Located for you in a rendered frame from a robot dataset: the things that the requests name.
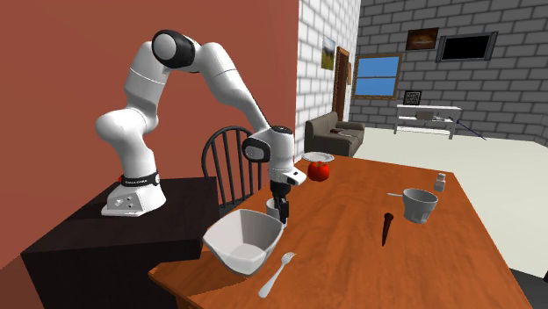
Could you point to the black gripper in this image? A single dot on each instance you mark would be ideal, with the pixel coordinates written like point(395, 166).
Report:
point(278, 189)

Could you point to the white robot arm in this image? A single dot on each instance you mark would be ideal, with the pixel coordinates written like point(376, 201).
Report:
point(145, 98)

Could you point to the small white cup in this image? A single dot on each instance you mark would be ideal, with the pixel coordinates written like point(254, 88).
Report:
point(271, 208)

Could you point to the white square bowl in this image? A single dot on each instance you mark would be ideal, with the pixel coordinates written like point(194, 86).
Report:
point(242, 242)

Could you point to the red tomato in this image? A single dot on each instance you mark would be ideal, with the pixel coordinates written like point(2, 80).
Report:
point(318, 170)

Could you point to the white plate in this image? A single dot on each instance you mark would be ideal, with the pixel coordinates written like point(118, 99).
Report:
point(317, 157)

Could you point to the silver fork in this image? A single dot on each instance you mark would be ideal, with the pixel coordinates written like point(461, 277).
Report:
point(276, 274)

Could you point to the black wooden chair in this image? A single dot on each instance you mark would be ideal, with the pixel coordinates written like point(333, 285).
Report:
point(227, 167)

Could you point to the grey sofa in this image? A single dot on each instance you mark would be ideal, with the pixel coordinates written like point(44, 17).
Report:
point(334, 135)

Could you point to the wooden table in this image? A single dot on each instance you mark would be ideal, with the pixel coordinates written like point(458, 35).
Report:
point(368, 256)

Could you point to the brown cone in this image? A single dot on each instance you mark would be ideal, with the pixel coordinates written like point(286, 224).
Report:
point(387, 227)

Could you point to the grey cup with spoon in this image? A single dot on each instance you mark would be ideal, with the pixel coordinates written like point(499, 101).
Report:
point(419, 205)

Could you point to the wooden door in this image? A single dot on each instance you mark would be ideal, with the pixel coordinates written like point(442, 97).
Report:
point(341, 83)

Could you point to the small salt shaker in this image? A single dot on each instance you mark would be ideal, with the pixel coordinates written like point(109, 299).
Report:
point(439, 182)

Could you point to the dark robot stand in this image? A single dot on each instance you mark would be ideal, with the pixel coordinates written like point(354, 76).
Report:
point(120, 239)

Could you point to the small black framed picture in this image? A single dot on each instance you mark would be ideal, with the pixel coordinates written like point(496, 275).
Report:
point(412, 97)

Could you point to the white shelf table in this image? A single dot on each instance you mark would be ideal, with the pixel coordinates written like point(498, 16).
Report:
point(428, 117)

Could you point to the blue window wooden frame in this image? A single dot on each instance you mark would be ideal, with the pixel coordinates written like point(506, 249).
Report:
point(376, 76)

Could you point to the landscape wall picture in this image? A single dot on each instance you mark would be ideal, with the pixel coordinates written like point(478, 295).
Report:
point(328, 53)

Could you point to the brown wall picture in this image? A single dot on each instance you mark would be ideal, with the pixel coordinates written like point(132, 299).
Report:
point(421, 38)

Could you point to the black wall television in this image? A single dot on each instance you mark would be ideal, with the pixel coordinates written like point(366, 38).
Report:
point(465, 46)

